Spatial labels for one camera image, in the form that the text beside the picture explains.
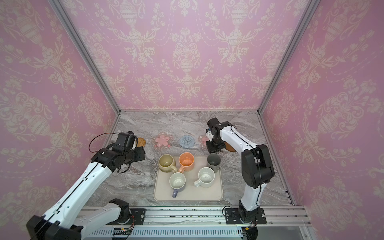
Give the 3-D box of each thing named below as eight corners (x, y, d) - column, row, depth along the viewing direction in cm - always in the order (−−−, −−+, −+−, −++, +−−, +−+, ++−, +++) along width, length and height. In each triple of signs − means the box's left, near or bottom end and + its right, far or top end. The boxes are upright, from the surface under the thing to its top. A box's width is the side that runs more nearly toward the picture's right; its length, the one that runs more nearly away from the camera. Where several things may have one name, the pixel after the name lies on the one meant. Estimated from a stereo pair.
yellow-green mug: (159, 174, 89) (156, 169, 82) (162, 159, 95) (159, 153, 89) (177, 174, 89) (176, 169, 82) (178, 160, 95) (177, 153, 89)
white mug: (194, 188, 84) (194, 183, 77) (194, 173, 89) (194, 167, 83) (213, 188, 84) (215, 183, 77) (212, 173, 89) (214, 167, 83)
